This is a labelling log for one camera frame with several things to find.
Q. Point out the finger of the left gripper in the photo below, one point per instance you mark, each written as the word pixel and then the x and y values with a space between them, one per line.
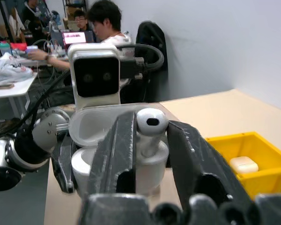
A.
pixel 64 161

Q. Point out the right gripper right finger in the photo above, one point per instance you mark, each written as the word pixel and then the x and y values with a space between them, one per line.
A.
pixel 201 164

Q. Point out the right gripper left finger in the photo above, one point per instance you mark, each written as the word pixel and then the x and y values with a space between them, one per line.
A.
pixel 112 154

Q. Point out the white earbud case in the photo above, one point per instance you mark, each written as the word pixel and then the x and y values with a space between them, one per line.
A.
pixel 243 165
pixel 86 131

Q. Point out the white earbud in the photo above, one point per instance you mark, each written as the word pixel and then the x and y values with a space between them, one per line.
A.
pixel 152 124

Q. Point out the white closed earbud case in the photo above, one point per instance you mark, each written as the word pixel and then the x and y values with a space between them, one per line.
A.
pixel 243 165

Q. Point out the yellow plastic bin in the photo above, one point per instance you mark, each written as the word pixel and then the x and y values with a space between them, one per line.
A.
pixel 267 180

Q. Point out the white side table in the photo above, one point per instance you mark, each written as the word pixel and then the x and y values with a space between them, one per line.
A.
pixel 14 90

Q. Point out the white plastic bag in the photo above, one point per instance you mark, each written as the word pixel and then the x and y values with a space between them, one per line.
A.
pixel 7 68

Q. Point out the black backpack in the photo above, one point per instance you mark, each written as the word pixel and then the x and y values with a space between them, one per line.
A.
pixel 152 42

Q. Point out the laptop with pink screen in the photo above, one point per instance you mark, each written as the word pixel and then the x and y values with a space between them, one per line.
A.
pixel 74 37

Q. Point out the teal bottle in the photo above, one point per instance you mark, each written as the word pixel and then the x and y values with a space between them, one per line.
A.
pixel 4 48

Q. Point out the black-haired man in white shirt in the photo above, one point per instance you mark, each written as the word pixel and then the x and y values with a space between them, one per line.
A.
pixel 107 21

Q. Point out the person with glasses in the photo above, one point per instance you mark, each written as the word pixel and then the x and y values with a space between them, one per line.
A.
pixel 80 20

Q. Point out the person in dark jacket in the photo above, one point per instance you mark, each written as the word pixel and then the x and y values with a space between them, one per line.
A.
pixel 31 11

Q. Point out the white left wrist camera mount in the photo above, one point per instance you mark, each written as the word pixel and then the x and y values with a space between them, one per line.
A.
pixel 96 77

